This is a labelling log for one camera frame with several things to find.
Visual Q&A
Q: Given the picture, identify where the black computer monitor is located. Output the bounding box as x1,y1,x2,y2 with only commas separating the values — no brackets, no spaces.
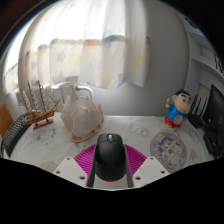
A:
202,83,224,158

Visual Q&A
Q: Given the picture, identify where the cartoon boy figurine clock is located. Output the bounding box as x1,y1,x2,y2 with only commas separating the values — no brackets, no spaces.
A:
164,89,193,129

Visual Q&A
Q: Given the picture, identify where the white star-printed curtain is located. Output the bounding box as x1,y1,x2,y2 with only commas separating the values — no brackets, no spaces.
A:
3,0,151,95

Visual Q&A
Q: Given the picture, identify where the round purple printed mouse pad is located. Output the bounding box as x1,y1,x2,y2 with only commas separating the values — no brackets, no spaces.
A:
149,130,188,174

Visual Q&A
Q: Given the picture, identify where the wooden model sailing ship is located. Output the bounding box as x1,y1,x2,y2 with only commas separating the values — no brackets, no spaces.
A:
19,79,61,130

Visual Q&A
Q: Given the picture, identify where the black router with antennas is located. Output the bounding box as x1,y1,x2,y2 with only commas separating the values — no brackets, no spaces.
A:
188,93,210,130

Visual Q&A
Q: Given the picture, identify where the white wall shelf unit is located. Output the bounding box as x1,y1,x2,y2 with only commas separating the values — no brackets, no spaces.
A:
185,18,224,78

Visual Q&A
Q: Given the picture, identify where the white printed tablecloth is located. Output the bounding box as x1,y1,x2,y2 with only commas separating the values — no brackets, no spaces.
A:
2,111,216,191

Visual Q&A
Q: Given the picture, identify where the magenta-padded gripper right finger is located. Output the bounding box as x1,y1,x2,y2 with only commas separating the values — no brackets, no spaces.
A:
124,143,170,188

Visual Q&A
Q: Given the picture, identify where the orange-brown wooden board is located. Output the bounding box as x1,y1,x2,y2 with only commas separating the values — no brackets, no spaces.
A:
0,103,15,138

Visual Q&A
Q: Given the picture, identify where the black computer mouse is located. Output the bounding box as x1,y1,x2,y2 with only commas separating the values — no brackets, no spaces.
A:
94,133,128,183

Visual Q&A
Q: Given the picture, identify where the large white conch shell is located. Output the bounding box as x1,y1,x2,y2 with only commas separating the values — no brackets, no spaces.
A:
59,85,105,144

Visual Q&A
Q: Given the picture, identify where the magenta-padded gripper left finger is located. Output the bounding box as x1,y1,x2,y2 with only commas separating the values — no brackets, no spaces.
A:
53,143,98,188

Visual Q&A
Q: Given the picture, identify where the black computer keyboard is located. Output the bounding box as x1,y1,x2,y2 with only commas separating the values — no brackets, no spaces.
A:
1,113,33,158

